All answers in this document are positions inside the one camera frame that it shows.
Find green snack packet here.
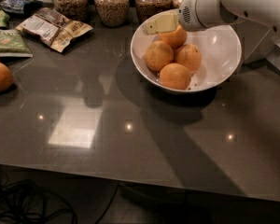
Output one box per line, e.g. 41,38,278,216
0,30,33,58

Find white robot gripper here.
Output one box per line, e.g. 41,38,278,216
143,0,240,35

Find brown white snack bag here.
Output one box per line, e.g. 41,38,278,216
16,7,92,53

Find black cables on floor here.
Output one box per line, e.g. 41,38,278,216
0,177,120,224

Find large orange on table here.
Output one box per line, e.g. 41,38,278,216
0,63,14,92

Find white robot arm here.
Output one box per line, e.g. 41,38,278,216
144,0,280,45

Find blue snack packet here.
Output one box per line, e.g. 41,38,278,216
0,0,43,15

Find white ceramic bowl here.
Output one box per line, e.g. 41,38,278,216
131,9,242,94

